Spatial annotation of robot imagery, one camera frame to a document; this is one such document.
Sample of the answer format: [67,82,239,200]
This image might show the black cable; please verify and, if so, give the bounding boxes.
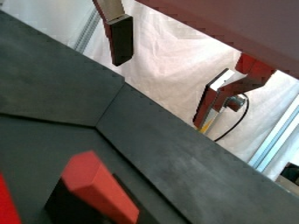
[213,94,251,143]

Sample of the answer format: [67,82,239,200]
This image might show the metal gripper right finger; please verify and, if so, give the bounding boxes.
[193,53,277,129]

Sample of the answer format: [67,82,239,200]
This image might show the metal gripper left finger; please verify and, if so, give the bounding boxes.
[92,0,134,66]

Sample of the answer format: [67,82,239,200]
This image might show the black curved peg holder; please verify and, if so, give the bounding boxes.
[44,175,161,224]

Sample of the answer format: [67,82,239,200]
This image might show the aluminium frame profile right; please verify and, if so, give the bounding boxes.
[247,95,299,172]

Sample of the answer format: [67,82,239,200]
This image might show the red shape-sorter block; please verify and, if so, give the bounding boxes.
[0,173,22,224]

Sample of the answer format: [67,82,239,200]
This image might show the white backdrop cloth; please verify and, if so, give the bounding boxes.
[0,0,299,182]

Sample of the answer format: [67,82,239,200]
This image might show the aluminium frame profile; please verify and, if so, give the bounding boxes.
[74,9,100,53]
[247,95,299,172]

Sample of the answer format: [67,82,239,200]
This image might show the aluminium frame profile left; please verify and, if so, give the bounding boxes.
[74,9,100,53]

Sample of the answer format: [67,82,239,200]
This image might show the red hexagonal peg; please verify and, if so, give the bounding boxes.
[62,150,139,224]

